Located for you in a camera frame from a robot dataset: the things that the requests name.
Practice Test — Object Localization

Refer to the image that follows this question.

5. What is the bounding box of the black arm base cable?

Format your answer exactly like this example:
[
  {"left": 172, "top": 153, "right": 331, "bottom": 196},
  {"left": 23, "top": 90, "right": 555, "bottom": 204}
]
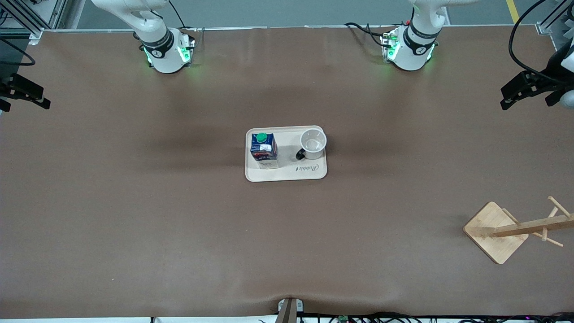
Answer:
[
  {"left": 168, "top": 0, "right": 204, "bottom": 45},
  {"left": 344, "top": 22, "right": 395, "bottom": 48}
]

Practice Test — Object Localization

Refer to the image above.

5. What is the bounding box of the aluminium frame profile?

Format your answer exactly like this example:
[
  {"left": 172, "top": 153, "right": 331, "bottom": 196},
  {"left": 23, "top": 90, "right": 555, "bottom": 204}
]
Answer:
[
  {"left": 0, "top": 0, "right": 68, "bottom": 44},
  {"left": 536, "top": 0, "right": 574, "bottom": 35}
]

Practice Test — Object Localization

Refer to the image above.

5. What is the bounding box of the black right arm base cable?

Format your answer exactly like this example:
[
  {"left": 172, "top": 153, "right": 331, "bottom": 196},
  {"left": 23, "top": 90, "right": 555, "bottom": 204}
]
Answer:
[{"left": 168, "top": 0, "right": 204, "bottom": 45}]

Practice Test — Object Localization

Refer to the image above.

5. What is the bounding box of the blue Pascal milk carton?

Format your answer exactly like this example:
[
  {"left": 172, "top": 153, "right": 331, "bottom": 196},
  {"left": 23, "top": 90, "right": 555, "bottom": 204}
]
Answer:
[{"left": 250, "top": 132, "right": 279, "bottom": 170}]

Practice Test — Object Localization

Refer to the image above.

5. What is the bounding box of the black left arm base cable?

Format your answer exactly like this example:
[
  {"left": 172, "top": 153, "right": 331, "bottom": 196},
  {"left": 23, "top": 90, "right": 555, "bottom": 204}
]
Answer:
[{"left": 344, "top": 22, "right": 395, "bottom": 48}]

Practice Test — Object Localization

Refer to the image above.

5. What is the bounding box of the wooden mug tree stand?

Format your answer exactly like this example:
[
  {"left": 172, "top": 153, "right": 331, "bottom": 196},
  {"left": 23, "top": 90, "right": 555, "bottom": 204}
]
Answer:
[{"left": 463, "top": 196, "right": 574, "bottom": 265}]

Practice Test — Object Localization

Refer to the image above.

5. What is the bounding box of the white smiley cup black handle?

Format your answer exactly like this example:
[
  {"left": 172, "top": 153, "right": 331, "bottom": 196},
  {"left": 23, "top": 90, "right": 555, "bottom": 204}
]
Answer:
[{"left": 295, "top": 128, "right": 327, "bottom": 161}]

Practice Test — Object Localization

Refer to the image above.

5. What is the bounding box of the cream rectangular tray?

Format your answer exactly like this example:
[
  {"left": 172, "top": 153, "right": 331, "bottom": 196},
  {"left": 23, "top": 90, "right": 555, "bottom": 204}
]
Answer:
[{"left": 245, "top": 125, "right": 328, "bottom": 183}]

